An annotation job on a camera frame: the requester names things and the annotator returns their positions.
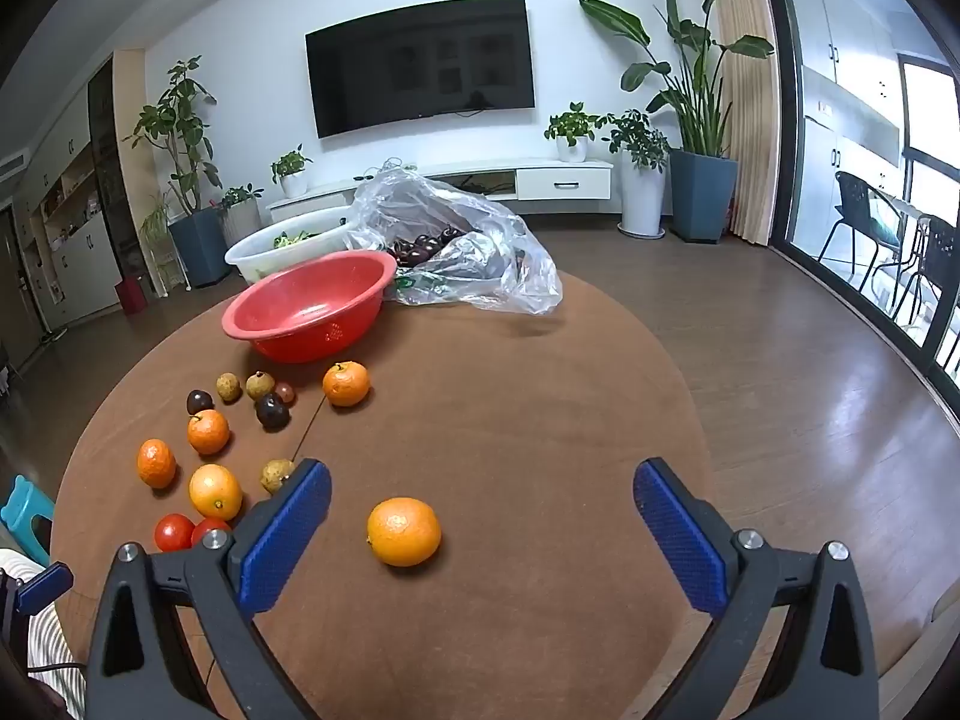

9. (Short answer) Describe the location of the teal plastic stool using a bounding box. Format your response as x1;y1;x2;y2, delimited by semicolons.
0;474;57;567

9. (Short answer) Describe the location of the black patio chair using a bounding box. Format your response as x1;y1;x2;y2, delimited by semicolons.
817;171;901;293
892;214;960;338

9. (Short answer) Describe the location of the spider plant on white stand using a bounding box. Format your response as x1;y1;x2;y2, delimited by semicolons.
139;191;188;293

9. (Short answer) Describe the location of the leafy tree in blue pot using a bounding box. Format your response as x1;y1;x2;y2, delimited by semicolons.
124;56;230;290

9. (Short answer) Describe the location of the black sliding door frame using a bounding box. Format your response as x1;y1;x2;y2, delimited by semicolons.
756;0;960;391

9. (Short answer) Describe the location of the dark glass display cabinet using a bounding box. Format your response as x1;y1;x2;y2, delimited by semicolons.
88;64;147;278

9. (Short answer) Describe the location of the small mandarin with stem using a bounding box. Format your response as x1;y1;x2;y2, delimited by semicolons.
322;361;371;408

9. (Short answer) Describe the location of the beige curtain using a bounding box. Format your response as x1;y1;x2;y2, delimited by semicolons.
705;0;785;247

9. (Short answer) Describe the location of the white floating tv cabinet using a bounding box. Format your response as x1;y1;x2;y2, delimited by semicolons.
268;157;614;222

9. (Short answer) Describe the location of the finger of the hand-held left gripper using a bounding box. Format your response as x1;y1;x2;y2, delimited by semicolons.
15;561;74;616

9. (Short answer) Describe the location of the plant in grey pot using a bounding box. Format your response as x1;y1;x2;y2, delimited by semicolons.
216;184;265;245

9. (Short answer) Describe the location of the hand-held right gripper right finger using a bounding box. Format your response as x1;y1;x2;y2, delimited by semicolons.
632;456;880;720

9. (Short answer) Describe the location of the white balcony cabinet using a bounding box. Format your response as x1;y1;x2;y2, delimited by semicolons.
784;0;905;166

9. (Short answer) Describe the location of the black wall television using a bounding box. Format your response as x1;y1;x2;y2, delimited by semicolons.
306;0;536;140

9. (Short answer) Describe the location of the pile of dark plums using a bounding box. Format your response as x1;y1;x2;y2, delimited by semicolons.
386;227;466;269

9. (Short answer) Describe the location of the green printed plastic bag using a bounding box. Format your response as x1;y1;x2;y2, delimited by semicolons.
394;270;451;301

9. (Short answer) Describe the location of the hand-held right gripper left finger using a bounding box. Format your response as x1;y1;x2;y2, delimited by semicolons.
84;457;333;720

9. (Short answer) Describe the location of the white wall storage cabinet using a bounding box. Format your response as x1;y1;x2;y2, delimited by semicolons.
15;52;151;331

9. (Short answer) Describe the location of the large orange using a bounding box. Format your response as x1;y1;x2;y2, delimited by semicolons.
367;496;443;568

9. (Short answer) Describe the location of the tall plant in blue pot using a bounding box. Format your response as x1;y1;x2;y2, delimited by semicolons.
580;0;775;245

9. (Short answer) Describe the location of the small plant in white pot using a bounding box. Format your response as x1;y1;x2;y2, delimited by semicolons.
271;142;314;200
544;101;601;164

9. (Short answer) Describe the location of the clear plastic bag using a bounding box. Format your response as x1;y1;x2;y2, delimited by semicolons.
345;165;563;316

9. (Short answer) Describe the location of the white plastic basin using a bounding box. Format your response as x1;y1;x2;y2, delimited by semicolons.
225;206;361;287

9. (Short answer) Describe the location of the red plastic colander bowl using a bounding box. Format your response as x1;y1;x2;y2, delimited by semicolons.
222;250;397;365

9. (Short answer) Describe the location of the bushy plant in white pot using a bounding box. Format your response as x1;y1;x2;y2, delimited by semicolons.
600;109;671;239

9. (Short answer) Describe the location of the red waste bin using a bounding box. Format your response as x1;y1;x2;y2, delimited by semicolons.
114;275;151;316

